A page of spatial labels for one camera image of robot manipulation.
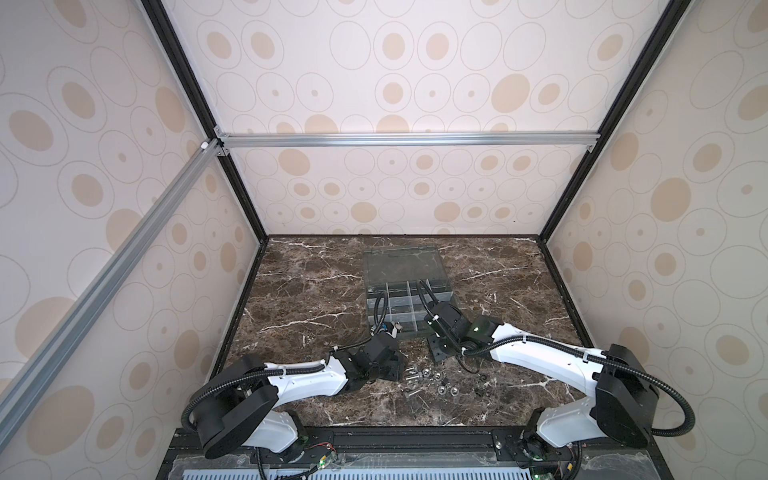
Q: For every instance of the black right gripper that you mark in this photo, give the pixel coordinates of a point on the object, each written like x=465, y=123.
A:
x=437, y=327

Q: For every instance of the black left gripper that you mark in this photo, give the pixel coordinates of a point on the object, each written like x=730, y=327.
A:
x=397, y=360

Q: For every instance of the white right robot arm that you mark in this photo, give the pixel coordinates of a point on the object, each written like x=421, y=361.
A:
x=619, y=399

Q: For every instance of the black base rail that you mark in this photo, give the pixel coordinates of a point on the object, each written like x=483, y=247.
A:
x=415, y=453

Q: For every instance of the diagonal aluminium frame bar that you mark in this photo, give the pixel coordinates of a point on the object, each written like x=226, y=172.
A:
x=40, y=371

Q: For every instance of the horizontal aluminium frame bar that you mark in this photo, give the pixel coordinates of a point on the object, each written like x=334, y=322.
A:
x=425, y=139

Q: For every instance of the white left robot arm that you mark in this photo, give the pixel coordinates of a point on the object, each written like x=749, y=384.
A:
x=238, y=407

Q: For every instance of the clear grey compartment organizer box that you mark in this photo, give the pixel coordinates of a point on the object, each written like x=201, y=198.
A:
x=390, y=276

